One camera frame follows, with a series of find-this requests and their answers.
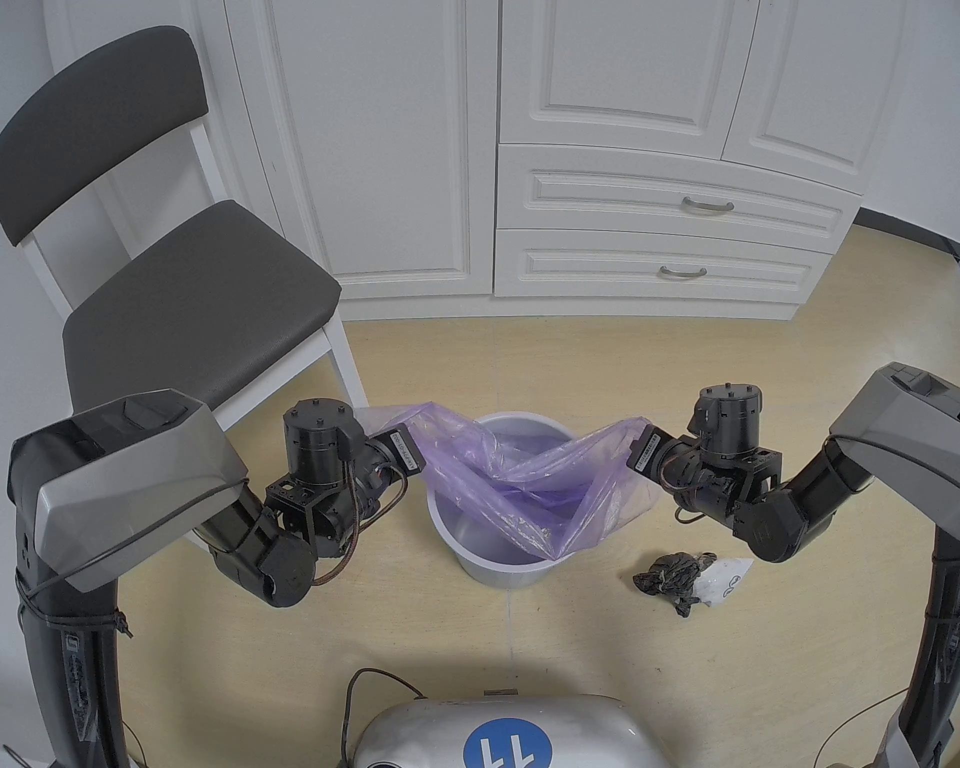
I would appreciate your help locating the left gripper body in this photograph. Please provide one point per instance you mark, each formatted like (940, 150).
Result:
(382, 461)

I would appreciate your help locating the purple plastic bag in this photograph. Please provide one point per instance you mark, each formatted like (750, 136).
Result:
(525, 465)

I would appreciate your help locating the grey and white chair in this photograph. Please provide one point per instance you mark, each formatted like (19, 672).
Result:
(195, 300)

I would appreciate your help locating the white wardrobe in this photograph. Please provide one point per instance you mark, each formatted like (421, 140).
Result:
(390, 150)

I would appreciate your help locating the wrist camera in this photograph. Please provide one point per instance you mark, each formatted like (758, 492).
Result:
(349, 446)
(705, 420)

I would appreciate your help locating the white trash bin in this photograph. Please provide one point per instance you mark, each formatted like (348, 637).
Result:
(487, 559)

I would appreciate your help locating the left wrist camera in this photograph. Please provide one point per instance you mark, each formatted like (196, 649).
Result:
(349, 446)

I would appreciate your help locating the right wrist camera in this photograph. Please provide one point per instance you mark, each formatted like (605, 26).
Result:
(705, 420)

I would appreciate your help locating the crumpled black plastic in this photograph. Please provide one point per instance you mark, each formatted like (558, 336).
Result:
(671, 577)

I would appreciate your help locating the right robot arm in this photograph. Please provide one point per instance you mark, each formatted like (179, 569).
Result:
(892, 442)

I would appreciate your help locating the clear printed wrapper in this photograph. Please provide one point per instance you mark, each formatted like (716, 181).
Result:
(724, 581)

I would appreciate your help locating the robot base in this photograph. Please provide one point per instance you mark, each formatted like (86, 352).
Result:
(450, 735)

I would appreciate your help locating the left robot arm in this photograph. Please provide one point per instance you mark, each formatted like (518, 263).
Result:
(127, 480)

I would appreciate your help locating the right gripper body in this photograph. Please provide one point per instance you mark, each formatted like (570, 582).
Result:
(667, 465)

